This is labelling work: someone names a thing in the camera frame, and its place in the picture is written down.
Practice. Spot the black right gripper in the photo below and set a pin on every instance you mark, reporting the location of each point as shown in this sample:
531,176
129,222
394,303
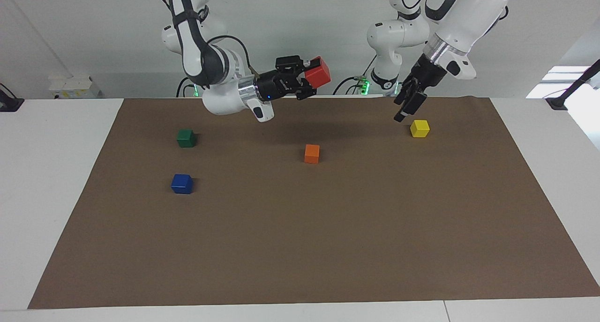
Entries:
274,85

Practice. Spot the green wooden block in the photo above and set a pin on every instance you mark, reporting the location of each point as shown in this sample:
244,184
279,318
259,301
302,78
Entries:
186,138

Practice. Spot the brown paper table mat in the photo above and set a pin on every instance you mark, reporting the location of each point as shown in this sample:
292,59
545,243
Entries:
328,228

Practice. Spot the yellow wooden block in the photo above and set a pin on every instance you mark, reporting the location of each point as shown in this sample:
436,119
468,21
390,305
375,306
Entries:
420,129

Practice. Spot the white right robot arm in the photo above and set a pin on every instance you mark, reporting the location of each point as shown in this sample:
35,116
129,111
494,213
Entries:
220,92

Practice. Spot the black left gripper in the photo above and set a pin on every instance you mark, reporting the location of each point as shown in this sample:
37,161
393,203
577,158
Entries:
429,73

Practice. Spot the black clamp mount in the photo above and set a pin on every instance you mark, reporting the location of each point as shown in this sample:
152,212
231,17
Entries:
9,104

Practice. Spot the white box with label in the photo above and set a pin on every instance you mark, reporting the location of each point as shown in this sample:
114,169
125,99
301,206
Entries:
75,87

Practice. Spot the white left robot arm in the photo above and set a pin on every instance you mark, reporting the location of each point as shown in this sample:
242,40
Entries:
468,17

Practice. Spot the orange wooden block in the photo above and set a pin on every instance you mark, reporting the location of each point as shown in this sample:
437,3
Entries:
311,154

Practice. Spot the blue wooden block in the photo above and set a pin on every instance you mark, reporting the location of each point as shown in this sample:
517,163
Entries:
182,184

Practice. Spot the red wooden block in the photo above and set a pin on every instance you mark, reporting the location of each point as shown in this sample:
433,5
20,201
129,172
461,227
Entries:
318,73

